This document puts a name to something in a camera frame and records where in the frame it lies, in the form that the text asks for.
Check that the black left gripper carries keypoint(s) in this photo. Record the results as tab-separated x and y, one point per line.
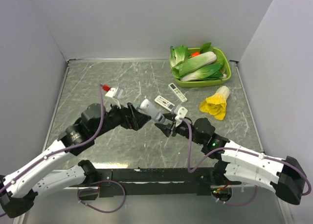
132	118

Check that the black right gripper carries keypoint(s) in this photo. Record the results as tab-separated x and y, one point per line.
165	128

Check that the white remote with orange button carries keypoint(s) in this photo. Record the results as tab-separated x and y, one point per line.
149	109

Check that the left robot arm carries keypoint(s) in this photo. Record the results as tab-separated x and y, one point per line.
17	190

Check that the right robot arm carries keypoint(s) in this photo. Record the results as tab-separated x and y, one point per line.
282	176

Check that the white remote with coloured buttons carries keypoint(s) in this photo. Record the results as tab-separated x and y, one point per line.
169	106

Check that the small white remote with display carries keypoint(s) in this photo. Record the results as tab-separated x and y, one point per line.
177	92

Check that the yellow toy cabbage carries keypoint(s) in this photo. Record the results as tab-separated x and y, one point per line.
216	104

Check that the toy cabbage middle of basket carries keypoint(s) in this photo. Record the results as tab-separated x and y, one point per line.
196	63

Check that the toy bok choy dark green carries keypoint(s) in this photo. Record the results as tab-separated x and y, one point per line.
207	72

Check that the toy lettuce left in basket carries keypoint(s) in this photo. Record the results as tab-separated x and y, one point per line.
178	54

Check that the orange toy carrot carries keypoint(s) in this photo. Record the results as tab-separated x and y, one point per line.
195	54

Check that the green plastic basket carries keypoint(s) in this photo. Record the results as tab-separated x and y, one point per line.
221	59

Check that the small green leaf toy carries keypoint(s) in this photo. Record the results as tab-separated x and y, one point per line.
207	47

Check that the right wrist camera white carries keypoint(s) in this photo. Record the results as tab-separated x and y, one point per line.
179	113

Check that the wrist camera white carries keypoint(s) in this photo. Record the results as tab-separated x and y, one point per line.
113	95
179	113

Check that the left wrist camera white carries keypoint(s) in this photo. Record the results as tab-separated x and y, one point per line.
113	95

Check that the aluminium table frame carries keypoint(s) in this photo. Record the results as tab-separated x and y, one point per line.
148	148

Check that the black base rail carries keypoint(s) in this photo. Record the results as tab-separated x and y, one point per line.
158	181

